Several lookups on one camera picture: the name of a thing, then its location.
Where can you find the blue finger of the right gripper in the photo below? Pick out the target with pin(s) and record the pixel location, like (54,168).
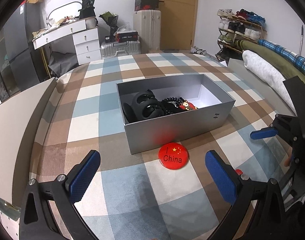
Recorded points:
(263,133)

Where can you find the grey cardboard box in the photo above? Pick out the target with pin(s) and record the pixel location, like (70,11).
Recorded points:
(212,102)

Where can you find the shoe rack with shoes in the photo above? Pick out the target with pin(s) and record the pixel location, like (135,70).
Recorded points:
(237,26)

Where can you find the small red gear charm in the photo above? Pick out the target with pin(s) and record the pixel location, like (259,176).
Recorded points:
(239,172)

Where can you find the wooden door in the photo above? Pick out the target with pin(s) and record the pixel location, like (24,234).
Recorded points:
(178,23)

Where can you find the white rolled blanket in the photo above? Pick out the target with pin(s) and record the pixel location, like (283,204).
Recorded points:
(267,73)

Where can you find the black items in box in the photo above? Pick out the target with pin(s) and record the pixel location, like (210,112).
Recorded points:
(129,113)

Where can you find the white upright suitcase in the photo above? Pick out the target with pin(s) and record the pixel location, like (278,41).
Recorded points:
(147,23)

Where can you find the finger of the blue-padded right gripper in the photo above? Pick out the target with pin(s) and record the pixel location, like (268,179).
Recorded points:
(239,190)

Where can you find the black refrigerator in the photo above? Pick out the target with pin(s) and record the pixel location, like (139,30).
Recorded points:
(21,65)

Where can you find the white desk with drawers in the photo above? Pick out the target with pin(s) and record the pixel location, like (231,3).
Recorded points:
(80,37)

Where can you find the person's hand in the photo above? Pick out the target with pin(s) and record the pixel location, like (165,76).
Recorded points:
(288,161)

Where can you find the silver suitcase lying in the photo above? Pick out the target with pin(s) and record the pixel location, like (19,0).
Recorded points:
(116,49)

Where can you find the black hair claw clip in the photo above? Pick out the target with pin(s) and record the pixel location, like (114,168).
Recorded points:
(145,106)

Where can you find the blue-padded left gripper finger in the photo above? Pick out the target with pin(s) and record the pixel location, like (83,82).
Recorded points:
(37,220)

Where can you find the red China badge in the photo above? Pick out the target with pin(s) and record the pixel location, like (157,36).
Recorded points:
(173,156)

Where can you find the blue plaid rolled blanket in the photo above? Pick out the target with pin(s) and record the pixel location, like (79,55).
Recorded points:
(297,60)

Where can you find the olive green rolled blanket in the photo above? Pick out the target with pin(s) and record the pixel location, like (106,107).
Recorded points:
(282,65)

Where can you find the black red shoe box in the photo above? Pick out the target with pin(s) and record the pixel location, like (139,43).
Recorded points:
(125,36)

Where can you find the red clear ring charm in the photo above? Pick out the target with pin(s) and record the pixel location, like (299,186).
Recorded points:
(187,106)

